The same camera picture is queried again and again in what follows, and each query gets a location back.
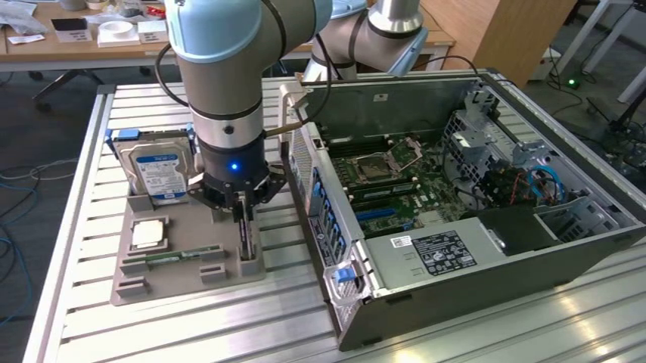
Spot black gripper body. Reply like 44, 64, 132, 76
196, 136, 270, 194

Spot green graphics card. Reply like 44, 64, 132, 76
232, 188, 256, 265

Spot grey parts rack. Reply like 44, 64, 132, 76
109, 191, 268, 307

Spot hard disk with blue rails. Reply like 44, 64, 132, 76
104, 124, 198, 207

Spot silver CPU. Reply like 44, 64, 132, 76
129, 220, 168, 250

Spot green RAM stick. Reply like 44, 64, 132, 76
122, 245, 222, 265

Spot CPU socket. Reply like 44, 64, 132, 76
352, 153, 392, 181

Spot metal socket cover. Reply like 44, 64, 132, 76
385, 138, 424, 162

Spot green motherboard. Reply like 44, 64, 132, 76
325, 134, 480, 234

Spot grey power supply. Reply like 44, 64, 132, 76
363, 218, 507, 299

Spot white labelled box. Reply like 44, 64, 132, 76
136, 20, 169, 45

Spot flat white box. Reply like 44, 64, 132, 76
96, 33, 142, 48

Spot metal drive cage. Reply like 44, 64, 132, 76
437, 108, 556, 207

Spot white tape roll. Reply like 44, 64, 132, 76
98, 20, 133, 38

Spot open black PC case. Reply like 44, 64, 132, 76
278, 70, 646, 352

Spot black and white box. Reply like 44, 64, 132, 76
52, 17, 93, 43

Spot clear plastic bag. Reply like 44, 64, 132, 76
0, 0, 49, 35

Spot wooden cabinet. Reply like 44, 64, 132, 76
417, 0, 579, 88

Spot grey metal disk bay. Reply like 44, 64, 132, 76
532, 196, 637, 245

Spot blue wire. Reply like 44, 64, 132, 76
527, 165, 565, 207

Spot white table frame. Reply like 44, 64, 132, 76
552, 0, 646, 103

